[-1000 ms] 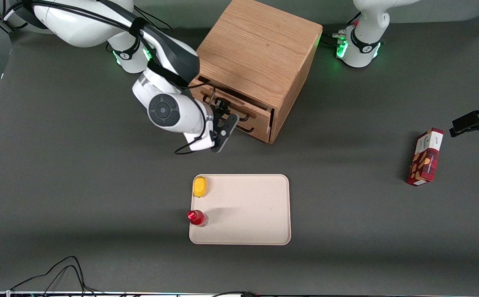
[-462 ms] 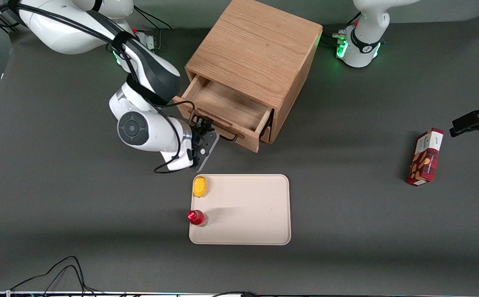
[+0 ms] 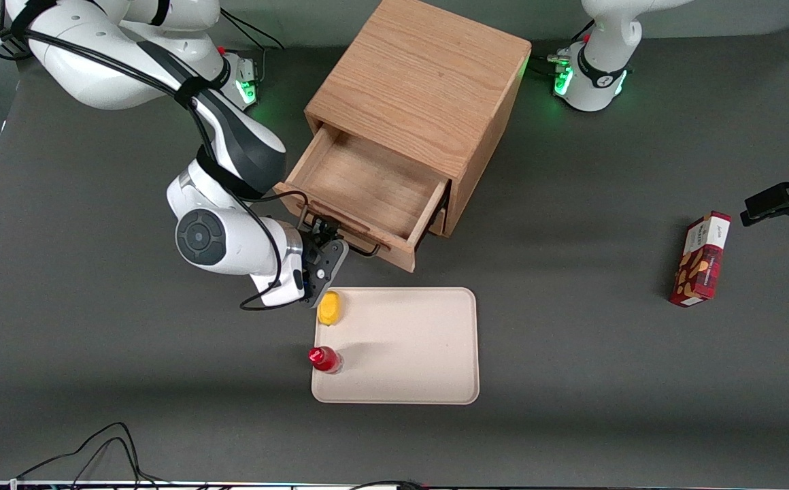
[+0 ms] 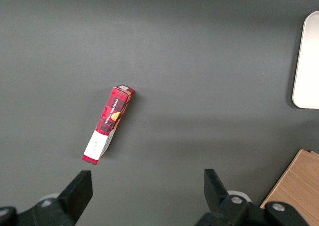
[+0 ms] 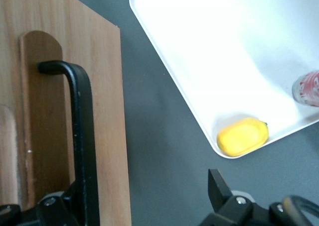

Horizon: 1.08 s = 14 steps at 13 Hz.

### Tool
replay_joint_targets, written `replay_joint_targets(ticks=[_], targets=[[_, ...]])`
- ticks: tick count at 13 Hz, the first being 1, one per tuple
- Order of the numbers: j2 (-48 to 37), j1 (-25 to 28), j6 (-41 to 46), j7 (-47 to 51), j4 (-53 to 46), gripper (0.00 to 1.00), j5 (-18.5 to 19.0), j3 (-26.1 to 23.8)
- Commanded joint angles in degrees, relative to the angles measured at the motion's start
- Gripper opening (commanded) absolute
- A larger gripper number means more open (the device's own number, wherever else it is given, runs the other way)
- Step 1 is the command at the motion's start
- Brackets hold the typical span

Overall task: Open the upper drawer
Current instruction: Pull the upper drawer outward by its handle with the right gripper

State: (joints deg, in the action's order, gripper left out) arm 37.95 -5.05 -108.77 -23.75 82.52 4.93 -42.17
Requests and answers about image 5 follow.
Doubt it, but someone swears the black metal drawer handle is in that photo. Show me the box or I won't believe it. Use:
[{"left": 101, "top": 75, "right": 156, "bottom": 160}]
[{"left": 37, "top": 61, "right": 101, "bottom": 226}]

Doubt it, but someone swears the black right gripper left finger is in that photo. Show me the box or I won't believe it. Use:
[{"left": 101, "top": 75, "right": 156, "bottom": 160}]
[{"left": 37, "top": 182, "right": 77, "bottom": 226}]

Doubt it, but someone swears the yellow toy fruit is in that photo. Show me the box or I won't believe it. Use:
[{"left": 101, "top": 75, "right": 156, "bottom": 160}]
[{"left": 216, "top": 117, "right": 270, "bottom": 155}]

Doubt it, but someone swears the wooden drawer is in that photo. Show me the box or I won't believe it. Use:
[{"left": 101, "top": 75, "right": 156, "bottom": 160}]
[{"left": 0, "top": 0, "right": 132, "bottom": 226}]

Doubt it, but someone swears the beige rectangular tray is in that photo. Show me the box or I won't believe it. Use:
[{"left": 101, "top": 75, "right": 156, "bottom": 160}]
[{"left": 129, "top": 0, "right": 319, "bottom": 159}]

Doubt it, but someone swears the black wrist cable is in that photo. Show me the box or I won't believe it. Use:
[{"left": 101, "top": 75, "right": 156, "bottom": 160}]
[{"left": 269, "top": 195, "right": 319, "bottom": 226}]

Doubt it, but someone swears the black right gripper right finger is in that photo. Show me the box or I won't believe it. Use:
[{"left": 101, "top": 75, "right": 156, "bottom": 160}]
[{"left": 199, "top": 169, "right": 254, "bottom": 226}]

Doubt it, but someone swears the red soda can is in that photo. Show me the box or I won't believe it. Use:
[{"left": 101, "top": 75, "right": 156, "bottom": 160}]
[{"left": 291, "top": 71, "right": 319, "bottom": 108}]

